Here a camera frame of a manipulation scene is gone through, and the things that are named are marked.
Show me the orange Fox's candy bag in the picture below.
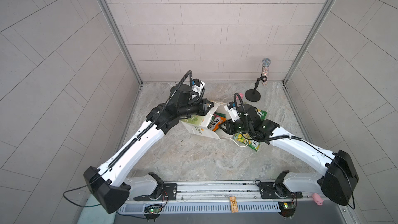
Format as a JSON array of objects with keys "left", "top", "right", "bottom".
[{"left": 207, "top": 116, "right": 227, "bottom": 132}]

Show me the teal cloth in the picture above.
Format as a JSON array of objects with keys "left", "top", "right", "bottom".
[{"left": 73, "top": 190, "right": 116, "bottom": 224}]

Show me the aluminium mounting rail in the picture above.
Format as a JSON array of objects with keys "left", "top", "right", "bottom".
[{"left": 116, "top": 177, "right": 331, "bottom": 218}]

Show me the green fox's candy bag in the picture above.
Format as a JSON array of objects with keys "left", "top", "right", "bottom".
[
  {"left": 232, "top": 133, "right": 260, "bottom": 151},
  {"left": 255, "top": 108, "right": 267, "bottom": 121},
  {"left": 213, "top": 112, "right": 226, "bottom": 119}
]

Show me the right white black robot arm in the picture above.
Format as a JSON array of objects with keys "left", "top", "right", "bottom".
[{"left": 224, "top": 93, "right": 359, "bottom": 209}]

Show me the left circuit board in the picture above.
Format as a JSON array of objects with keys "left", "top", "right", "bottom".
[{"left": 144, "top": 204, "right": 163, "bottom": 215}]

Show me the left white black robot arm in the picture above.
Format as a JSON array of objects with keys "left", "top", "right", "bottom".
[{"left": 83, "top": 71, "right": 214, "bottom": 214}]

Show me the small wooden tag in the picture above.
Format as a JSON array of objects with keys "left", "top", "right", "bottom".
[{"left": 229, "top": 196, "right": 239, "bottom": 213}]

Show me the black microphone stand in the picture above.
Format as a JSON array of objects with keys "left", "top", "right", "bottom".
[{"left": 245, "top": 76, "right": 268, "bottom": 102}]

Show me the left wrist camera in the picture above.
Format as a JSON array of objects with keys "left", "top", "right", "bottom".
[{"left": 191, "top": 79, "right": 205, "bottom": 99}]

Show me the circuit board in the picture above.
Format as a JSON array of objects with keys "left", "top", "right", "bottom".
[
  {"left": 278, "top": 202, "right": 296, "bottom": 218},
  {"left": 144, "top": 204, "right": 163, "bottom": 215}
]

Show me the white paper shopping bag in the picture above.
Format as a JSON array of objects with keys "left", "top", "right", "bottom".
[{"left": 181, "top": 102, "right": 237, "bottom": 145}]

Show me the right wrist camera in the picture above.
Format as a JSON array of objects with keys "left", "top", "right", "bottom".
[{"left": 224, "top": 102, "right": 240, "bottom": 122}]

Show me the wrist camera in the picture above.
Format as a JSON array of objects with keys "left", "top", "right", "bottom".
[
  {"left": 191, "top": 79, "right": 205, "bottom": 99},
  {"left": 224, "top": 102, "right": 240, "bottom": 122}
]

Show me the pink object on rail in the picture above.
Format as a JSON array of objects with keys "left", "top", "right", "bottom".
[{"left": 312, "top": 193, "right": 324, "bottom": 206}]

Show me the right circuit board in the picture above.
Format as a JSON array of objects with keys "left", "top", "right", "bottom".
[{"left": 278, "top": 202, "right": 296, "bottom": 218}]

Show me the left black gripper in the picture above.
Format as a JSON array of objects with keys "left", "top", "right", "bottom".
[{"left": 174, "top": 99, "right": 215, "bottom": 119}]

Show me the glitter microphone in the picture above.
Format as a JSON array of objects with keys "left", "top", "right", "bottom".
[{"left": 261, "top": 58, "right": 271, "bottom": 86}]

